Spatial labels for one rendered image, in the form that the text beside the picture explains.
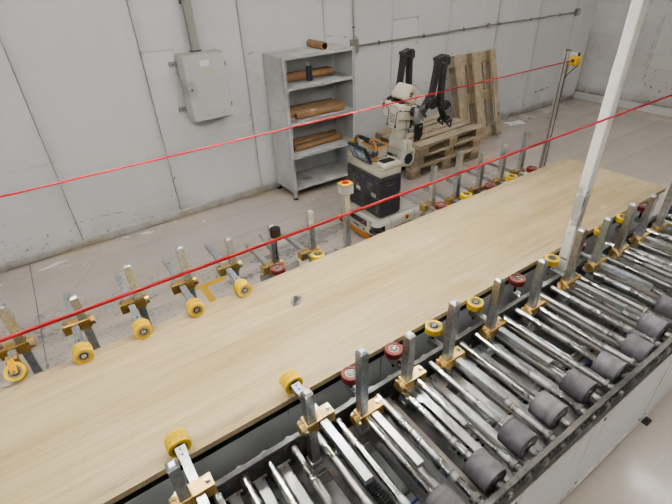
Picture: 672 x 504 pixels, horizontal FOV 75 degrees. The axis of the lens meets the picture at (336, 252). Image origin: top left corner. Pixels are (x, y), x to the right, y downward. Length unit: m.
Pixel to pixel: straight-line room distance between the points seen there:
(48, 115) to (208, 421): 3.49
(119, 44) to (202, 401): 3.54
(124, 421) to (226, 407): 0.38
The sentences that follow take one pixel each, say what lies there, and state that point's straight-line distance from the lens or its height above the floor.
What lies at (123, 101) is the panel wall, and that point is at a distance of 4.77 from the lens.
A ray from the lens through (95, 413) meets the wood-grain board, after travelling 2.02.
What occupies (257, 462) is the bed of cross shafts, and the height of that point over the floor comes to 0.84.
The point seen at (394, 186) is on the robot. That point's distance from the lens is 4.11.
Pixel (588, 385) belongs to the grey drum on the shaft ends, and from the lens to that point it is 2.10.
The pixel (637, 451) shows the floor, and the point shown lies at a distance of 3.13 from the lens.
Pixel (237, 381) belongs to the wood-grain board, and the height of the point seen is 0.90.
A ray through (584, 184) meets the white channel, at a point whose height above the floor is 1.32.
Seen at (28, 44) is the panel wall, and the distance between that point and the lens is 4.63.
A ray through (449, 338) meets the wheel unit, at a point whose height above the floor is 0.97.
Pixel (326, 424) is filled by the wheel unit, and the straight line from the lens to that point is 1.65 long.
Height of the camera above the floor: 2.30
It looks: 33 degrees down
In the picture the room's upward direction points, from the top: 3 degrees counter-clockwise
